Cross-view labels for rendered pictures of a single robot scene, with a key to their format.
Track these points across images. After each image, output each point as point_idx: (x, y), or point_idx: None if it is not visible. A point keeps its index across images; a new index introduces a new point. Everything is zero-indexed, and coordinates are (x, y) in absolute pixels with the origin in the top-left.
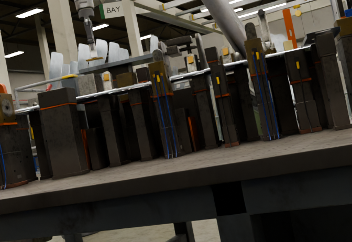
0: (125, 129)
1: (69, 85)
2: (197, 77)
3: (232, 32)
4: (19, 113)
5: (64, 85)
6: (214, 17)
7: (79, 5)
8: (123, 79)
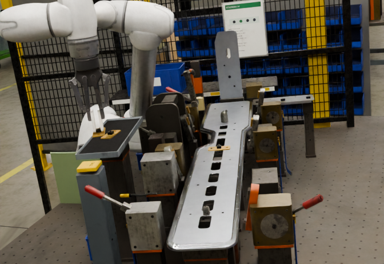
0: None
1: (104, 178)
2: None
3: (152, 87)
4: (184, 232)
5: (101, 180)
6: (147, 72)
7: (96, 50)
8: (182, 152)
